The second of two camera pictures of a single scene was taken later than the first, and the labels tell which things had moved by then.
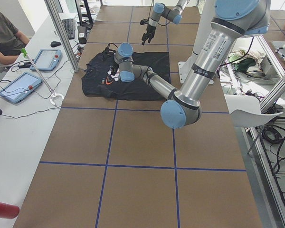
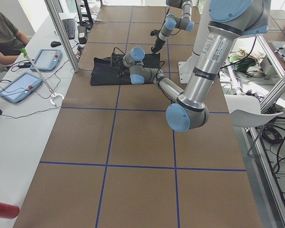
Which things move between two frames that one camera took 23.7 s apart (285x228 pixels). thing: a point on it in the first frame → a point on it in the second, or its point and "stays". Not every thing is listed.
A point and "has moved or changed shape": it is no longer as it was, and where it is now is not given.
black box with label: [82, 34] stays
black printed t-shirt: [98, 81] has moved or changed shape
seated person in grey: [6, 41] stays
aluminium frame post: [52, 11] stays
